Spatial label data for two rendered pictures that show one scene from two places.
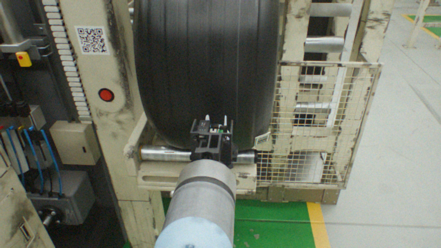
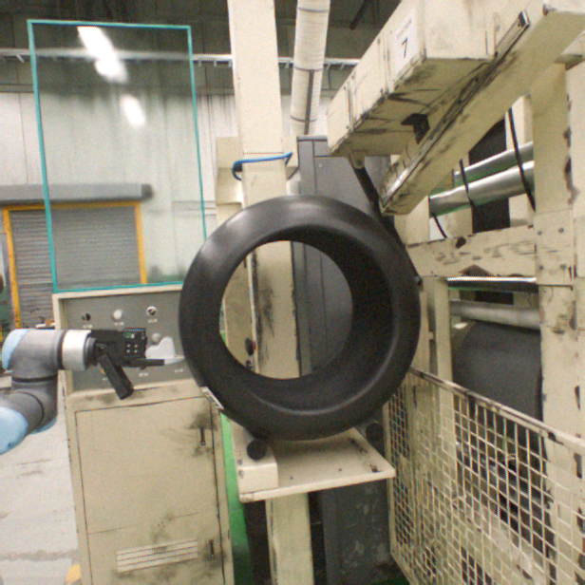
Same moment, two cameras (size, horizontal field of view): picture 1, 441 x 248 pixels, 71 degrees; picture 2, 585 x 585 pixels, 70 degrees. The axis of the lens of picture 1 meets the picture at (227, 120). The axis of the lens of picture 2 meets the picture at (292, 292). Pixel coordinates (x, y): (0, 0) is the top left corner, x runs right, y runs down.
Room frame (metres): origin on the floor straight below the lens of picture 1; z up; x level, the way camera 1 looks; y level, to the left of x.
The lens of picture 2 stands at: (0.57, -1.00, 1.29)
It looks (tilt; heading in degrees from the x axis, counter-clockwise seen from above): 3 degrees down; 76
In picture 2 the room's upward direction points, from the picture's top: 4 degrees counter-clockwise
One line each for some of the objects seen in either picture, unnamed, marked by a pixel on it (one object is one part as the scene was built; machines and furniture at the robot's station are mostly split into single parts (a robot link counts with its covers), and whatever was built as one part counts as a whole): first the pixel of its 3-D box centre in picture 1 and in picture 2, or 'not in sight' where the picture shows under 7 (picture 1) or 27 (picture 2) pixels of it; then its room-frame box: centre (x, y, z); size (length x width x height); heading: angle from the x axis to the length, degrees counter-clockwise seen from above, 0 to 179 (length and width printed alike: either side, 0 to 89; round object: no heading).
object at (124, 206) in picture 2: not in sight; (123, 158); (0.39, 0.65, 1.74); 0.55 x 0.02 x 0.95; 177
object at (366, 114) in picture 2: not in sight; (407, 91); (1.13, -0.06, 1.71); 0.61 x 0.25 x 0.15; 87
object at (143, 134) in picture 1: (149, 125); not in sight; (0.85, 0.26, 0.90); 0.40 x 0.03 x 0.10; 177
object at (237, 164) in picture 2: not in sight; (262, 165); (0.83, 0.34, 1.63); 0.19 x 0.19 x 0.06; 87
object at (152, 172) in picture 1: (197, 170); (251, 446); (0.70, 0.09, 0.83); 0.36 x 0.09 x 0.06; 87
